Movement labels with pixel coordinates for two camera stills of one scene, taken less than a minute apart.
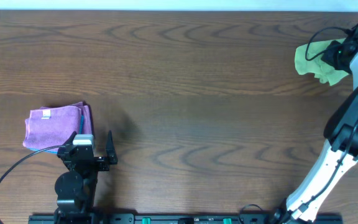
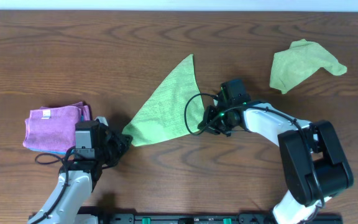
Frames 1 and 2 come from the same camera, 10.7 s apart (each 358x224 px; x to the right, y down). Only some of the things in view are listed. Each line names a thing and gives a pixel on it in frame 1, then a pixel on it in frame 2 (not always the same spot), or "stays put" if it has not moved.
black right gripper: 329,56 to 211,111
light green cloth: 316,66 to 176,108
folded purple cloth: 51,127 stays put
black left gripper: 89,159 to 120,144
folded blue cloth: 53,151 stays put
